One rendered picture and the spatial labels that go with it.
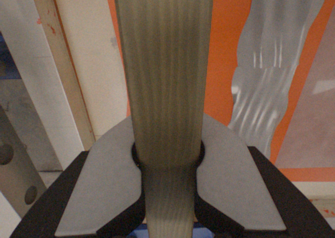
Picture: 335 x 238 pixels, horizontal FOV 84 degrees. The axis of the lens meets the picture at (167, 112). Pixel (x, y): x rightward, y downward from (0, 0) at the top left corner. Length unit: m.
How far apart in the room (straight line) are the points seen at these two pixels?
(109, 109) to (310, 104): 0.26
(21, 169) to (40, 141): 1.53
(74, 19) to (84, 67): 0.05
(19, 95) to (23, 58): 1.41
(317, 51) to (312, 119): 0.10
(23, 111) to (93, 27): 1.50
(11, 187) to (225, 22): 0.29
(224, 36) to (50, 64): 0.18
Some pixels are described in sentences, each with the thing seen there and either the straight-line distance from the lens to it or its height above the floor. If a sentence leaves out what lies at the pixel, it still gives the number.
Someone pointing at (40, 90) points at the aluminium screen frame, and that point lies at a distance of 0.23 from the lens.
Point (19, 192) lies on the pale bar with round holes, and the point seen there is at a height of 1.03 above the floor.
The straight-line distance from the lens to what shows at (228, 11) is 0.22.
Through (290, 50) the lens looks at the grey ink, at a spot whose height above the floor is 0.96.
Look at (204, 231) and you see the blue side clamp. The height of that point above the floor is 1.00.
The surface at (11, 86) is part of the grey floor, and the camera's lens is 1.62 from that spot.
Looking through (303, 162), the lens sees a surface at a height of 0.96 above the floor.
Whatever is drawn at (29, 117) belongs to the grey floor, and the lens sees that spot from 1.70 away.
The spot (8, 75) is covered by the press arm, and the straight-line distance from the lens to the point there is 0.34.
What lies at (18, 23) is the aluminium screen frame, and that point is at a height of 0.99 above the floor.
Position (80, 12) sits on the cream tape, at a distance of 0.23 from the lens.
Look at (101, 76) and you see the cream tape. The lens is 0.23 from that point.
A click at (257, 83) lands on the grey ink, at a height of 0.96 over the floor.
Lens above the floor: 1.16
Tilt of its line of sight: 59 degrees down
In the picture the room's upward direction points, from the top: 179 degrees clockwise
